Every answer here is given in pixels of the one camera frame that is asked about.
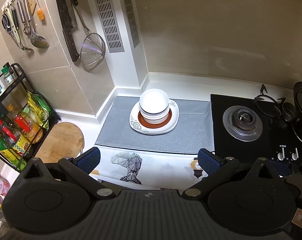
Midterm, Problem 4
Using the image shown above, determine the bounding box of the brown round plate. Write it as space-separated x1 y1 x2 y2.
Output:
138 110 172 128

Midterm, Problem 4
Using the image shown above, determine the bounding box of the white floral triangular plate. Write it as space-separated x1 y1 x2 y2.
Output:
129 99 180 135

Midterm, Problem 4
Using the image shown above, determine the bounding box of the white blue-patterned bowl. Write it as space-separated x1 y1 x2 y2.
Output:
139 88 169 115

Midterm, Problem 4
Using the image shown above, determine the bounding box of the teal glazed bowl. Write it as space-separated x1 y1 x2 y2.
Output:
139 111 170 125

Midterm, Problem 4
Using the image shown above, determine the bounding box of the kitchen cleaver knife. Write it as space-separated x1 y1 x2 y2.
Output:
56 0 80 62

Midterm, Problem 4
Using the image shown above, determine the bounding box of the round wooden cutting board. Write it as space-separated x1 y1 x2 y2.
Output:
35 122 85 163

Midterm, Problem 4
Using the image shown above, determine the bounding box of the grey table mat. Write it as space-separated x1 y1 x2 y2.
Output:
95 96 214 154

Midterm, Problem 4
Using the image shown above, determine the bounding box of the white patterned cloth mat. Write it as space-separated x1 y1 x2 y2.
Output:
91 145 208 191

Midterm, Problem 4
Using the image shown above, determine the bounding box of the black gas stove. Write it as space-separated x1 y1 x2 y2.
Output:
210 86 302 165

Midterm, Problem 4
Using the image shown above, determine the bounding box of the green snack bag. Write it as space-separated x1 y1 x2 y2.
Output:
27 92 52 130

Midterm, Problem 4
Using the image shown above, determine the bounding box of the black spice rack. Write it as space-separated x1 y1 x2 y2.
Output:
0 63 61 172

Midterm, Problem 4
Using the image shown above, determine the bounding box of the yellow cap oil bottle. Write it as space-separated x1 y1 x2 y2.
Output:
0 137 26 171

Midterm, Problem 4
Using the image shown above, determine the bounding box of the steel mesh strainer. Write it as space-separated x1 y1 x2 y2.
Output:
71 0 106 72

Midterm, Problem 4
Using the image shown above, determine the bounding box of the steel ladle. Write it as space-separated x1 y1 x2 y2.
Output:
23 0 49 49

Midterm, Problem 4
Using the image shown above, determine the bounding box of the orange silicone brush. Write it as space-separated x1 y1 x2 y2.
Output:
36 0 45 22

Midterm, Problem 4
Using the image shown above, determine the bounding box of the steel slotted spatula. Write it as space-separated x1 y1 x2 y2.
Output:
6 4 33 51

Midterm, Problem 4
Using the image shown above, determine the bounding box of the silver wall vent grille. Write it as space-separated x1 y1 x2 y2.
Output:
94 0 124 53

